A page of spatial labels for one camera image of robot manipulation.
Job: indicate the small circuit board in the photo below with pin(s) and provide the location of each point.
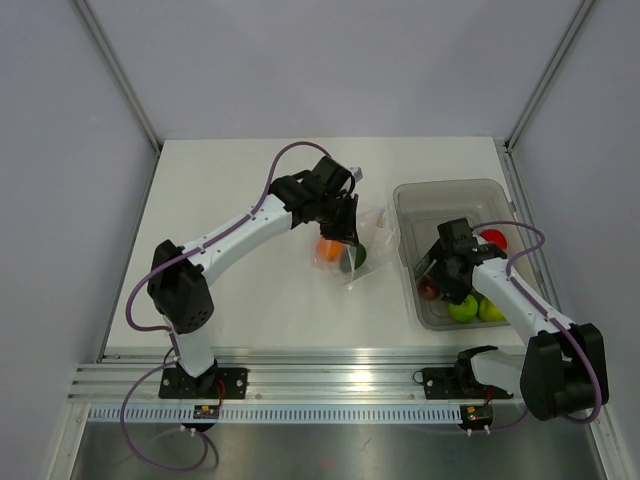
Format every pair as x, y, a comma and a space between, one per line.
206, 412
477, 416

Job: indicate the left aluminium frame post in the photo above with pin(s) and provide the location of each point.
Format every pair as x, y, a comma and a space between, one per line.
109, 57

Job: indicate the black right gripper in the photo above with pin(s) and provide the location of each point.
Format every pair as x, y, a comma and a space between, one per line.
455, 292

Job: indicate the clear plastic bin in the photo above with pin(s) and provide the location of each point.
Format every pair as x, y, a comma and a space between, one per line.
422, 207

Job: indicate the light green apple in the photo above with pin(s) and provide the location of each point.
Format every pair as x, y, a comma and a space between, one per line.
466, 311
488, 312

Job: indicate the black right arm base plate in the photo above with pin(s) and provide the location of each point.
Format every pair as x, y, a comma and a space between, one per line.
454, 383

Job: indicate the dark red passion fruit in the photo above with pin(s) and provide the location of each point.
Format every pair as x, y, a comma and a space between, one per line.
427, 290

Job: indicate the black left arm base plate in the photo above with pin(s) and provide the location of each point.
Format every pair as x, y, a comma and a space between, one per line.
219, 382

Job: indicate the right aluminium frame post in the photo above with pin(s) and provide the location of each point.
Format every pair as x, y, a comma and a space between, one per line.
551, 70

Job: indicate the dark green avocado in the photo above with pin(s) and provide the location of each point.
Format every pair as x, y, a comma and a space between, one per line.
353, 258

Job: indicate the orange fruit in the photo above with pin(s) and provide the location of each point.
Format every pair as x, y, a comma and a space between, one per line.
329, 250

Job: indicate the white slotted cable duct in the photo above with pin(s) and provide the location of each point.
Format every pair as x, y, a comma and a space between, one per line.
282, 414

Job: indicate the red apple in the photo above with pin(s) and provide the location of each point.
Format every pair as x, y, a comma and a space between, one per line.
496, 237

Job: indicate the clear zip top bag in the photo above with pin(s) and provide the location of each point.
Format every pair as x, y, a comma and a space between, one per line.
378, 233

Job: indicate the aluminium frame post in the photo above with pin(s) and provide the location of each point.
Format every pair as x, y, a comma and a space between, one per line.
109, 57
551, 70

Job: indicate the left small circuit board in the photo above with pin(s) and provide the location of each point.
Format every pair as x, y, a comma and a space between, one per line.
206, 412

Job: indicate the right small circuit board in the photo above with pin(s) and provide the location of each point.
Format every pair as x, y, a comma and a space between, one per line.
477, 416

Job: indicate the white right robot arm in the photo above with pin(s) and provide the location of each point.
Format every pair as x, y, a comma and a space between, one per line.
563, 372

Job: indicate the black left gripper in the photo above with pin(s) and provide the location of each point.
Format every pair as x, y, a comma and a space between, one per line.
347, 230

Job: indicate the aluminium table edge rail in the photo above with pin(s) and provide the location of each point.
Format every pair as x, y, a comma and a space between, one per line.
285, 376

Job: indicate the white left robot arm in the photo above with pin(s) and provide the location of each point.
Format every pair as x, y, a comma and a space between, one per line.
181, 292

